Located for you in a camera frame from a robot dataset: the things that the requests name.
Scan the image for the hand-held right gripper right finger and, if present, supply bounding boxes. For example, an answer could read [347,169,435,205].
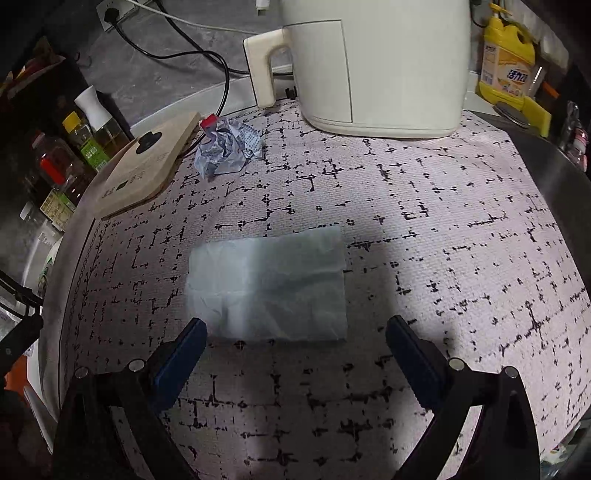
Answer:
[385,315,541,480]

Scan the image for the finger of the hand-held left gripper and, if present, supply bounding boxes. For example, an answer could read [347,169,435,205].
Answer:
[0,270,44,370]

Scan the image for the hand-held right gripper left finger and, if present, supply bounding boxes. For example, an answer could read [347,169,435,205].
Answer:
[53,318,208,480]

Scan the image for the white tissue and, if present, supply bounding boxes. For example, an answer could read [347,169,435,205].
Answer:
[185,225,348,343]

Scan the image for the white plastic container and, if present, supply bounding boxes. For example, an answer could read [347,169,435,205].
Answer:
[21,226,65,301]

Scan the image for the grey patterned tablecloth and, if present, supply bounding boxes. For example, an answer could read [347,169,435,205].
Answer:
[58,99,591,480]

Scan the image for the yellow label bottle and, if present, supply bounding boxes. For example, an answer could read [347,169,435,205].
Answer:
[39,185,78,232]

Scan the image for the red-capped jar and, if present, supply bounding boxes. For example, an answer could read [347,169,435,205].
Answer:
[31,133,88,199]

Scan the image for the yellow-capped green label bottle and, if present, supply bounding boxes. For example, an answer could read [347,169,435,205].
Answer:
[61,111,112,172]

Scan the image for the wooden board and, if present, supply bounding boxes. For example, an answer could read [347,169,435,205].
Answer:
[95,112,204,220]

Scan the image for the crumpled clear plastic wrapper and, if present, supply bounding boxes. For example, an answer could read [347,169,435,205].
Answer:
[195,115,265,180]

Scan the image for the white-capped oil bottle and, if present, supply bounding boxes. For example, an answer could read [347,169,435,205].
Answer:
[74,85,132,158]

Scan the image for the black sink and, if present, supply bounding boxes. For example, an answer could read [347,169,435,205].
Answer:
[462,110,591,195]

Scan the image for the metal sink strainer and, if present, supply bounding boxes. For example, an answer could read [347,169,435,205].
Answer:
[493,102,537,128]

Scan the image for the yellow sponge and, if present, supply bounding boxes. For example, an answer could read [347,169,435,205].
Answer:
[519,98,553,138]

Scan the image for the small pink-capped bottle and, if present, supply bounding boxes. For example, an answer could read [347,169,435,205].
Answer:
[571,127,591,163]

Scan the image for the cream air fryer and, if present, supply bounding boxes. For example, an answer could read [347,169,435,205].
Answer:
[243,0,472,138]

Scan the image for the yellow detergent bottle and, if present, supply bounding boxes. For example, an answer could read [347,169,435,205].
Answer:
[478,4,539,104]

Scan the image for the black power cable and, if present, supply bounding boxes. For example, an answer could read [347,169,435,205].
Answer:
[108,14,252,116]

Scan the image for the wall power socket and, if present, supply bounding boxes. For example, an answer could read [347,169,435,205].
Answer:
[96,0,139,32]

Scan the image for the white cable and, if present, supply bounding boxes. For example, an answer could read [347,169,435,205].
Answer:
[124,0,283,34]

